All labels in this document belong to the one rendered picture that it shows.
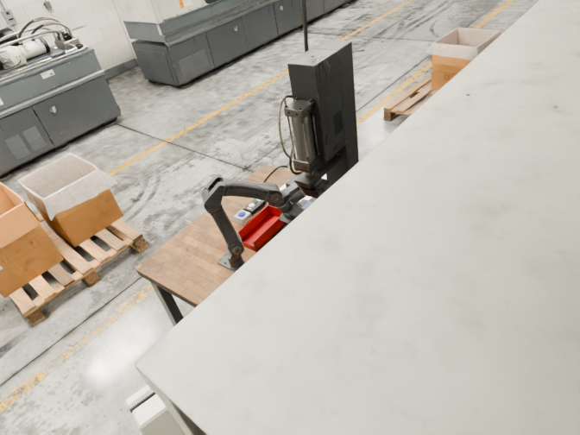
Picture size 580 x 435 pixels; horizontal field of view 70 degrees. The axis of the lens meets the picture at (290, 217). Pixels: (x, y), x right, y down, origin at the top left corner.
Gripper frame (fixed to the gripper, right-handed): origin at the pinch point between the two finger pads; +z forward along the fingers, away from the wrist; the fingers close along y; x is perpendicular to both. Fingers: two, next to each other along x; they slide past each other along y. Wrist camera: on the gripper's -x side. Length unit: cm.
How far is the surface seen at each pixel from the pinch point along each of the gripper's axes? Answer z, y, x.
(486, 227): -90, -8, -82
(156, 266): -11, -49, 48
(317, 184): -9.1, 15.8, -5.5
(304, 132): -32.7, 26.5, -2.3
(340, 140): -10.5, 38.0, -6.0
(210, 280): -10.1, -42.3, 18.0
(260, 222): 9.3, -6.7, 22.8
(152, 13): 152, 220, 439
